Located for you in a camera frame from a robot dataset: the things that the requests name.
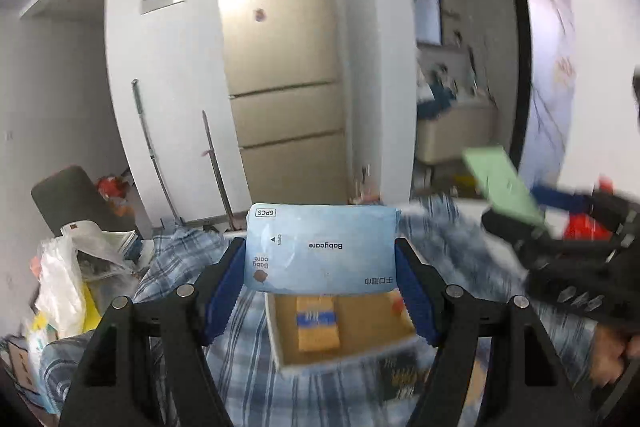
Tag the black printed packet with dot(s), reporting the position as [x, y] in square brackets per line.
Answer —
[402, 374]

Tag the red plastic bag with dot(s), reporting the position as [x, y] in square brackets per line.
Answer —
[112, 187]

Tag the yellow and blue packet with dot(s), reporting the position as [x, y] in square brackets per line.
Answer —
[316, 324]

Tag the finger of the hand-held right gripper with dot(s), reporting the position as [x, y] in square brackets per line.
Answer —
[515, 234]
[560, 199]

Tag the dark red broom stick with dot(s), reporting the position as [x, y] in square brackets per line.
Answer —
[217, 167]

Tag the white plastic bag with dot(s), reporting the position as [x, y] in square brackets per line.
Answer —
[60, 287]

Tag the person's right hand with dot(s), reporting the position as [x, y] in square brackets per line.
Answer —
[607, 352]

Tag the green pad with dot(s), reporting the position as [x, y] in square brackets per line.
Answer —
[505, 187]

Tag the colourful snack bag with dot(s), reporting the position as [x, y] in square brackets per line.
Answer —
[585, 227]

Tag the brown fridge magnet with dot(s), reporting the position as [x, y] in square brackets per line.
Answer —
[259, 14]

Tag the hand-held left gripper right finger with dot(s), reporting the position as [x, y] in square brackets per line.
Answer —
[417, 302]

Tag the gold three-door fridge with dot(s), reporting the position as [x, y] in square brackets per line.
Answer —
[280, 57]

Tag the beige vanity cabinet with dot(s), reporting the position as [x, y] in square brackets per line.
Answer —
[450, 132]

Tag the marble patterned door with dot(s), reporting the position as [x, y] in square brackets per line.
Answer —
[550, 57]

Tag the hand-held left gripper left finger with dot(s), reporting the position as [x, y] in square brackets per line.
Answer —
[220, 302]

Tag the white bag with newspaper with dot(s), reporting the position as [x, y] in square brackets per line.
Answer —
[105, 247]

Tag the light blue wet wipes packet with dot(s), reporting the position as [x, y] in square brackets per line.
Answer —
[320, 252]

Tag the dark blue cloth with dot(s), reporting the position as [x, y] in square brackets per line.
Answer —
[440, 99]

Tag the blue plaid cloth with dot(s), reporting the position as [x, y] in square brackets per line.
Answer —
[260, 382]

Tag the cardboard box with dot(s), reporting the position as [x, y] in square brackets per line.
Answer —
[360, 329]

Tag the bathroom mirror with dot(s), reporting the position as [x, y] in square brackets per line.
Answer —
[429, 14]

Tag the yellow plastic bag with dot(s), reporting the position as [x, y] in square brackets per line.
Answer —
[92, 314]

